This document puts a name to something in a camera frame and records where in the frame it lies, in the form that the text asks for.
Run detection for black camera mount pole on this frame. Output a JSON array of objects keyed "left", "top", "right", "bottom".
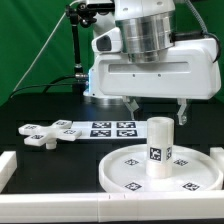
[{"left": 65, "top": 3, "right": 96, "bottom": 89}]

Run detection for white cable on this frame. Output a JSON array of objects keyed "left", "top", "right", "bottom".
[{"left": 12, "top": 0, "right": 84, "bottom": 93}]

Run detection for white U-shaped border fence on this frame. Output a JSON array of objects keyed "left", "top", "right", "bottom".
[{"left": 0, "top": 152, "right": 224, "bottom": 223}]

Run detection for white round table top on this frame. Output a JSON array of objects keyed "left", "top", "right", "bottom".
[{"left": 99, "top": 144, "right": 224, "bottom": 192}]

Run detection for white cross-shaped table base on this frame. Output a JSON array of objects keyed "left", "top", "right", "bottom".
[{"left": 18, "top": 120, "right": 82, "bottom": 150}]

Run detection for white marker plate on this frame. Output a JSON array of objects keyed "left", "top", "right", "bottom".
[{"left": 72, "top": 121, "right": 147, "bottom": 139}]

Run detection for black cables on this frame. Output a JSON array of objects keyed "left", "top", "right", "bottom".
[{"left": 9, "top": 74, "right": 88, "bottom": 100}]

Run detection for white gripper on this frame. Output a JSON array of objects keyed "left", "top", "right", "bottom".
[{"left": 92, "top": 28, "right": 221, "bottom": 125}]

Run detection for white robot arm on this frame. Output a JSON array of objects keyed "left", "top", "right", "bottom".
[{"left": 84, "top": 0, "right": 221, "bottom": 125}]

